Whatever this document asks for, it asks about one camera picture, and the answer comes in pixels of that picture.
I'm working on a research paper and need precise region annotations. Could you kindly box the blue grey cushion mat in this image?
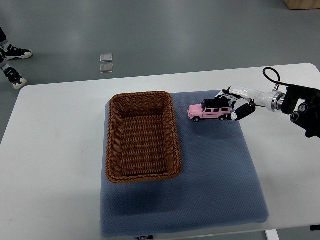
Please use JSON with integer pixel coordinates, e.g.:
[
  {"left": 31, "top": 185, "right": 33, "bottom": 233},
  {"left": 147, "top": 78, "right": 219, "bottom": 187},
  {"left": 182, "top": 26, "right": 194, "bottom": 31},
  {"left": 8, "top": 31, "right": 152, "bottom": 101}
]
[{"left": 100, "top": 90, "right": 269, "bottom": 238}]

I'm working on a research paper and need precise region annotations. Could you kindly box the pink toy car black roof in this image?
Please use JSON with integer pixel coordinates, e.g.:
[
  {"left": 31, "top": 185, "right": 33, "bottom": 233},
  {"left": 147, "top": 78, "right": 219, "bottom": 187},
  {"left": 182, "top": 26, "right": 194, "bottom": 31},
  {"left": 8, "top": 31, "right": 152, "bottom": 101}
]
[{"left": 187, "top": 98, "right": 231, "bottom": 123}]

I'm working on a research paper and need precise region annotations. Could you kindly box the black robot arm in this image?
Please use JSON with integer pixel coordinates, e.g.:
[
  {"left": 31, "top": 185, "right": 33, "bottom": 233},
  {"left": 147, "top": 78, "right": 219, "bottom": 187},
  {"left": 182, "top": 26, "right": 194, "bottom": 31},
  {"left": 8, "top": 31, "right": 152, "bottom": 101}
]
[{"left": 215, "top": 84, "right": 320, "bottom": 138}]

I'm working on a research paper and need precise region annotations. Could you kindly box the black white sneaker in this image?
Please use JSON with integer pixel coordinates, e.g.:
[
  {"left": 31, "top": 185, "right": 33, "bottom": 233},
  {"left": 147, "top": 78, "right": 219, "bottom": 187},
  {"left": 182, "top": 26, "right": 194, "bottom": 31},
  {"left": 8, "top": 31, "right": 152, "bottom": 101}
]
[
  {"left": 4, "top": 44, "right": 33, "bottom": 60},
  {"left": 3, "top": 66, "right": 28, "bottom": 90}
]

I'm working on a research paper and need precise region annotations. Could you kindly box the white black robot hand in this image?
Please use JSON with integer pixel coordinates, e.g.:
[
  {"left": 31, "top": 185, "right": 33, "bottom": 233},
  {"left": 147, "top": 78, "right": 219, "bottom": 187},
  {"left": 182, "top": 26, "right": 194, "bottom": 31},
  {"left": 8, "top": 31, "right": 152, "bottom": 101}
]
[{"left": 214, "top": 86, "right": 285, "bottom": 121}]

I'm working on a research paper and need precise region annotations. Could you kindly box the clear floor plate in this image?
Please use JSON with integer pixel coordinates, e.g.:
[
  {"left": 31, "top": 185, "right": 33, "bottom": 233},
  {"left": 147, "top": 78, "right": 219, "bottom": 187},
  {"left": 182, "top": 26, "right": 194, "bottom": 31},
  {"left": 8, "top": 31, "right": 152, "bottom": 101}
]
[
  {"left": 100, "top": 63, "right": 114, "bottom": 73},
  {"left": 100, "top": 53, "right": 113, "bottom": 63}
]

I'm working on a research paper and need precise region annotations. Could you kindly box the brown wicker basket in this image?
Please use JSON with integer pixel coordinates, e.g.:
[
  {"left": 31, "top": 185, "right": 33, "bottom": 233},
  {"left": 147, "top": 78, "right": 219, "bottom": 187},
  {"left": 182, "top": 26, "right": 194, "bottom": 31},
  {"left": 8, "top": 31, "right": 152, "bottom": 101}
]
[{"left": 105, "top": 91, "right": 182, "bottom": 184}]

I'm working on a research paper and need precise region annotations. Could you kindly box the white table leg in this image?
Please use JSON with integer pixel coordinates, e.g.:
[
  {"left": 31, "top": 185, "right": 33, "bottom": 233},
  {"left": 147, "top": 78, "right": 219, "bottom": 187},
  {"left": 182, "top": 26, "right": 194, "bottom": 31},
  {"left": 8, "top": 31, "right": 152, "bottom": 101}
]
[{"left": 264, "top": 229, "right": 280, "bottom": 240}]

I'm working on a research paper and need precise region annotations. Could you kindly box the lower clear floor plate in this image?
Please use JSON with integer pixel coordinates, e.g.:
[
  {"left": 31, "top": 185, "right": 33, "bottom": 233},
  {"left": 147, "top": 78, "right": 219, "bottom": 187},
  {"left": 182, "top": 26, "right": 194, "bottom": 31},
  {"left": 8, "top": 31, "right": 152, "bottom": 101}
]
[{"left": 100, "top": 63, "right": 114, "bottom": 73}]

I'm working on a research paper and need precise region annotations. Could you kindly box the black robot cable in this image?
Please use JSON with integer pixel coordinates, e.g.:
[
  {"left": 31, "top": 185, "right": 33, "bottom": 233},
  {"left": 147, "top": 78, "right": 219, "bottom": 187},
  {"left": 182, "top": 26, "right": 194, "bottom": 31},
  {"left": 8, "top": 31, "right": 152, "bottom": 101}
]
[{"left": 262, "top": 66, "right": 291, "bottom": 92}]

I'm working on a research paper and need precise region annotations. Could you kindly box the person's dark trouser leg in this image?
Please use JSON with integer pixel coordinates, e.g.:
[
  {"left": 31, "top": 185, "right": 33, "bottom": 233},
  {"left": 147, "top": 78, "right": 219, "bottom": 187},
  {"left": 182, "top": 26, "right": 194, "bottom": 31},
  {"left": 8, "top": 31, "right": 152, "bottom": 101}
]
[{"left": 0, "top": 27, "right": 8, "bottom": 69}]

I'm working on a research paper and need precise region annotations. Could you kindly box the wooden cabinet corner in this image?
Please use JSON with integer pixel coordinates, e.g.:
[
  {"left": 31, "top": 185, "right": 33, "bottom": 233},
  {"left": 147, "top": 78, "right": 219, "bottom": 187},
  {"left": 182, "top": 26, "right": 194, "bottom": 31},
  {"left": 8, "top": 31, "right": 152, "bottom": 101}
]
[{"left": 283, "top": 0, "right": 320, "bottom": 10}]

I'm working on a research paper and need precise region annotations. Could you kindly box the upper clear floor plate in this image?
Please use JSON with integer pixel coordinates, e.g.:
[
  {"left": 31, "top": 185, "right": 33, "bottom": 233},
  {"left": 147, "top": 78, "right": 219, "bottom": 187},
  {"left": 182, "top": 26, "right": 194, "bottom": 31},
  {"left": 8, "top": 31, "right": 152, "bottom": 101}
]
[{"left": 100, "top": 53, "right": 113, "bottom": 63}]

